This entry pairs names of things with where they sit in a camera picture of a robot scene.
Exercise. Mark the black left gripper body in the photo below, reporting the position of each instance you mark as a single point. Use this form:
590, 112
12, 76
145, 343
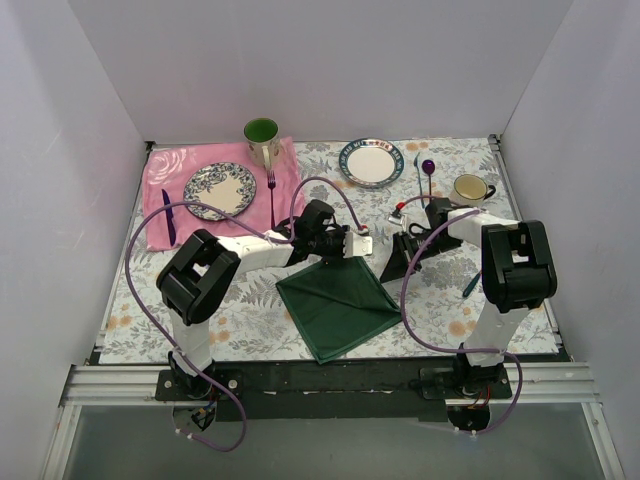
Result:
338, 242

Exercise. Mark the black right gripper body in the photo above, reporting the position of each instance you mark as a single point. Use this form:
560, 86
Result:
406, 248

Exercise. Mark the dark green cloth napkin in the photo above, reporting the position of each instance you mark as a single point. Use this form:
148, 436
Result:
337, 306

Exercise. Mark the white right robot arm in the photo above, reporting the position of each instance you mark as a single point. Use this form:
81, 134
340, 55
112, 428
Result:
517, 273

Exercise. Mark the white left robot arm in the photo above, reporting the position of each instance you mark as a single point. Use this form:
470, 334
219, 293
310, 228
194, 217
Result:
194, 283

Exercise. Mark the purple metallic fork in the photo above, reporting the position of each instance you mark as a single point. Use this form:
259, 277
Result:
271, 183

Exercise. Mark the purple metallic spoon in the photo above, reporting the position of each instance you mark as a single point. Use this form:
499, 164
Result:
428, 168

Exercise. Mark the blue metallic teaspoon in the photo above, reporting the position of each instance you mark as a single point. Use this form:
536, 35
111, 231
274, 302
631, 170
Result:
418, 172

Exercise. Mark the white plate blue lettered rim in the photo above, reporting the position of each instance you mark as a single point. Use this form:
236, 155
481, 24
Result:
371, 162

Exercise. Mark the blue floral patterned plate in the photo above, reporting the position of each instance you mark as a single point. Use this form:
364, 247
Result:
229, 187

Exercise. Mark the green interior ceramic mug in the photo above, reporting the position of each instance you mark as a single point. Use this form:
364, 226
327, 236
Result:
262, 137

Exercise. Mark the purple blue knife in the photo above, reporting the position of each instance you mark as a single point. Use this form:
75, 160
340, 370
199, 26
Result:
169, 218

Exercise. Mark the pink cloth placemat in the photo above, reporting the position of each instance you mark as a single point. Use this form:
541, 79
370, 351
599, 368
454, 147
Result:
170, 169

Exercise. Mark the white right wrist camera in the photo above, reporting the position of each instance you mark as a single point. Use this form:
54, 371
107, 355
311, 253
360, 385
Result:
397, 217

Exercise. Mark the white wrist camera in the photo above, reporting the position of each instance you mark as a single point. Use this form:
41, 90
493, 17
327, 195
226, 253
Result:
357, 244
397, 217

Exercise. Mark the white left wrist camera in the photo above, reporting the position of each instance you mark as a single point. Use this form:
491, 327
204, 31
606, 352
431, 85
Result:
357, 244

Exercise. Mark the cream enamel mug black handle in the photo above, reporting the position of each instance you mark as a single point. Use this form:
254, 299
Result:
470, 190

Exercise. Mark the gold spoon teal handle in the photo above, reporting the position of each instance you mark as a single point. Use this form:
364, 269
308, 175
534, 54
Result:
469, 289

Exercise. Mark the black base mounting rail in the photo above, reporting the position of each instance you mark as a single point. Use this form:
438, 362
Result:
418, 387

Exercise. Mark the silver aluminium frame rail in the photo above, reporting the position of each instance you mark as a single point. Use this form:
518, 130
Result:
115, 385

